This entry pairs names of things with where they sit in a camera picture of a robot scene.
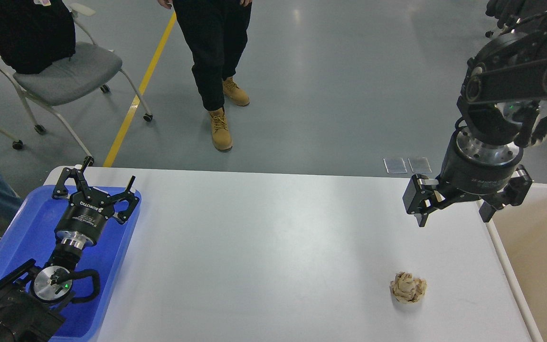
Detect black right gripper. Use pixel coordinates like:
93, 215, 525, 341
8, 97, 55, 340
402, 127, 533, 227

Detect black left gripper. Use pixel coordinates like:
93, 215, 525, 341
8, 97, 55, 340
52, 169, 140, 248

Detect brown paper ball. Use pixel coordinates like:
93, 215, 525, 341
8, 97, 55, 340
389, 271, 427, 304

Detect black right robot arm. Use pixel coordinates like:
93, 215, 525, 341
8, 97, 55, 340
402, 0, 547, 227

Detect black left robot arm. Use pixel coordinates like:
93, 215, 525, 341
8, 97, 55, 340
0, 167, 140, 342

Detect right floor outlet plate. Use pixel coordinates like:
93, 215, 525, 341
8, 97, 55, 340
407, 157, 432, 174

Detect floor outlet plate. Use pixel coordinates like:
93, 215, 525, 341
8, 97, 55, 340
383, 157, 408, 174
407, 157, 432, 174

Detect blue plastic tray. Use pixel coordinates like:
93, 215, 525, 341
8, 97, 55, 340
0, 185, 141, 342

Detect left floor outlet plate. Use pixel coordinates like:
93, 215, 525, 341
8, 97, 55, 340
383, 157, 408, 174

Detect beige plastic bin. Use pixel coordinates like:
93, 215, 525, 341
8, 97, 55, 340
487, 184, 547, 342

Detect grey office chair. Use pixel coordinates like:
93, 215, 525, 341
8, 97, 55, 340
0, 2, 154, 167

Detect tan boot left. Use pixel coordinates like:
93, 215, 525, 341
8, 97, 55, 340
208, 107, 234, 151

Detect tan boot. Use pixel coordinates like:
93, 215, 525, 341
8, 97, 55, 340
208, 107, 234, 151
222, 76, 250, 107

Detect black jacket on chair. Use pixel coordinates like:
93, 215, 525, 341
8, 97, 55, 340
0, 0, 76, 75

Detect tan boot right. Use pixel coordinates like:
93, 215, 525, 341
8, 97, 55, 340
222, 76, 250, 107

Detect standing person black trousers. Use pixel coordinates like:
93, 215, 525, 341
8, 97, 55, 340
158, 0, 252, 111

